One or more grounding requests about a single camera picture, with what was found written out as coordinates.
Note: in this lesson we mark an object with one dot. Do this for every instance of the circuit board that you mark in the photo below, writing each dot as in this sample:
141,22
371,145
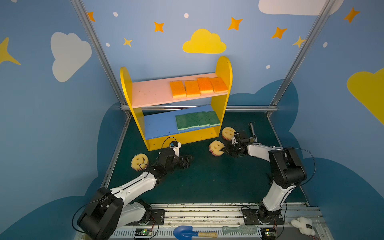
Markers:
268,234
143,233

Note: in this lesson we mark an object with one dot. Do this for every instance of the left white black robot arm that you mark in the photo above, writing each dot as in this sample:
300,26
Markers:
111,209

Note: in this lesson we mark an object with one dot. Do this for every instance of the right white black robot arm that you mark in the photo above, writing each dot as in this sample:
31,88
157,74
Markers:
287,169

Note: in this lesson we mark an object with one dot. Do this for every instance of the orange sponge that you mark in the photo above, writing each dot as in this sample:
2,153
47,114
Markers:
192,89
178,89
205,85
218,85

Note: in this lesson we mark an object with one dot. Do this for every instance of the white plush toy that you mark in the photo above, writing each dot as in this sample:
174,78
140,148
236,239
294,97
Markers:
304,225

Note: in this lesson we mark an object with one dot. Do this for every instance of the green sponge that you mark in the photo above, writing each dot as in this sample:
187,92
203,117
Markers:
213,119
192,120
202,119
182,122

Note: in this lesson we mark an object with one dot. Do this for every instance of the yellow smiley sponge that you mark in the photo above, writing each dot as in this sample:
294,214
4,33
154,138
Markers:
216,148
228,133
139,162

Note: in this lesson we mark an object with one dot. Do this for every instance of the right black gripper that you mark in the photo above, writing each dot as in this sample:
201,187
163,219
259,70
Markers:
229,148

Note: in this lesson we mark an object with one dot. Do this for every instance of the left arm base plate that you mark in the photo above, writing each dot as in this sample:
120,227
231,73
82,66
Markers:
150,217

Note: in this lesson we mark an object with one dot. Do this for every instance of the yellow shelf with pink and blue boards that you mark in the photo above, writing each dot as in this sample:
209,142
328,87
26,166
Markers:
155,128

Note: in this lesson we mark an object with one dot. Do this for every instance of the metal trowel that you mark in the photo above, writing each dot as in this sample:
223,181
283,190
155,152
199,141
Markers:
252,130

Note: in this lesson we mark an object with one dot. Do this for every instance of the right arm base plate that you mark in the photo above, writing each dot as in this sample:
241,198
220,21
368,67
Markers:
261,217

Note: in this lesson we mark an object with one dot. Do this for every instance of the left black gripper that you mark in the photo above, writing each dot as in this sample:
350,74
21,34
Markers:
180,160

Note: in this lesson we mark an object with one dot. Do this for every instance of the right circuit board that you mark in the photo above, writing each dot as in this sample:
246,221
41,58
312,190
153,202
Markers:
268,234

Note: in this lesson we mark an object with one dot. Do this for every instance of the left circuit board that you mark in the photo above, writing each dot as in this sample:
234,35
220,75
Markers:
143,233

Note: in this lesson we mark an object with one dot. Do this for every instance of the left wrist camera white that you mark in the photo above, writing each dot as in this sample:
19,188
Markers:
175,146

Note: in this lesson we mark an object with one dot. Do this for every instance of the blue toy shovel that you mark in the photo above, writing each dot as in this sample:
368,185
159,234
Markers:
187,233

